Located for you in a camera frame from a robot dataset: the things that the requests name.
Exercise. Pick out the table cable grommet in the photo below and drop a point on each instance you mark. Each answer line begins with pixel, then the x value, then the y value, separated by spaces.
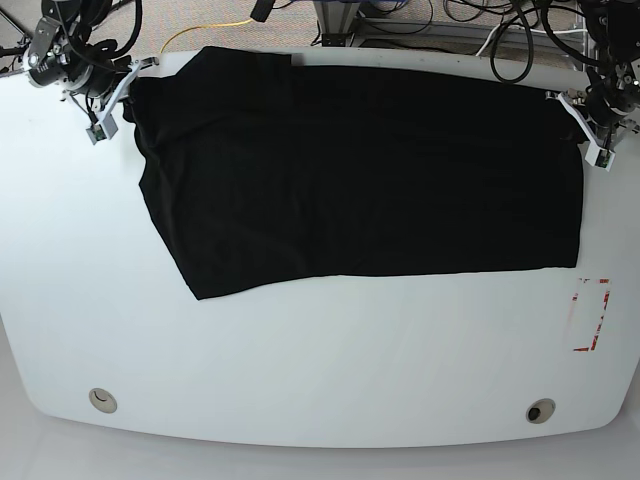
pixel 102 400
pixel 540 411

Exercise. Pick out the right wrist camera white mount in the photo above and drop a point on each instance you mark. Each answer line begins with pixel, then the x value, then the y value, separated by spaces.
pixel 105 126

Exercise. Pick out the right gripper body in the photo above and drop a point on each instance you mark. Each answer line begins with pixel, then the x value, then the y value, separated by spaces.
pixel 89 87

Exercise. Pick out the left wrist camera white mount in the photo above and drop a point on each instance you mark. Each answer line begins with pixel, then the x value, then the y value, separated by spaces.
pixel 597 154

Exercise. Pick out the black T-shirt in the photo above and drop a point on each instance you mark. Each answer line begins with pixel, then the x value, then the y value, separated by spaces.
pixel 258 171

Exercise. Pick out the aluminium frame post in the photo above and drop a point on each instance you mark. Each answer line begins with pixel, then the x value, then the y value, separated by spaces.
pixel 335 19

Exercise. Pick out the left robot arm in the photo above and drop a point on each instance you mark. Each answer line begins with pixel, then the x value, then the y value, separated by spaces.
pixel 613 26

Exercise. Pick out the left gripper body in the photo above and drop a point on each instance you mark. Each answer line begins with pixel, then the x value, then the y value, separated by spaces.
pixel 606 103

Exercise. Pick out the left table cable grommet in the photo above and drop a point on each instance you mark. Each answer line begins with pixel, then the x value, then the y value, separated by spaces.
pixel 102 400

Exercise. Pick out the right table cable grommet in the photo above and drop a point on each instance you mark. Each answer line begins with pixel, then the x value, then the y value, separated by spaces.
pixel 540 411

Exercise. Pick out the red tape rectangle marking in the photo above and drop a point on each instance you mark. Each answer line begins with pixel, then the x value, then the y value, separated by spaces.
pixel 586 315

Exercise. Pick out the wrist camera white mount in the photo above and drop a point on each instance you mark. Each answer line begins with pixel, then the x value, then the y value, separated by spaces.
pixel 597 154
pixel 105 126

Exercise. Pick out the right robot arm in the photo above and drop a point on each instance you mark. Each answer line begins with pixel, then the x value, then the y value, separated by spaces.
pixel 60 52

